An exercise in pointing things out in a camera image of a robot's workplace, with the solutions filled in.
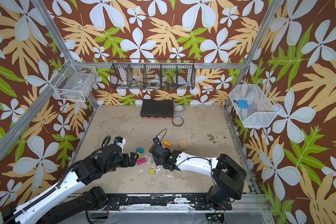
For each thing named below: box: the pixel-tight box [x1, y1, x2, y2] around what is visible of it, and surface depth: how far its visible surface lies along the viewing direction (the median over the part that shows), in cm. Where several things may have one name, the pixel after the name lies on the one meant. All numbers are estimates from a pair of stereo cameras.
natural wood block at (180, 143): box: [178, 139, 184, 150], surface depth 98 cm
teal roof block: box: [135, 147, 145, 154], surface depth 97 cm
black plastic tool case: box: [140, 98, 175, 120], surface depth 117 cm
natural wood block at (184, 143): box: [182, 139, 187, 150], surface depth 98 cm
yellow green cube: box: [149, 168, 155, 176], surface depth 84 cm
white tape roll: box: [148, 78, 161, 87], surface depth 100 cm
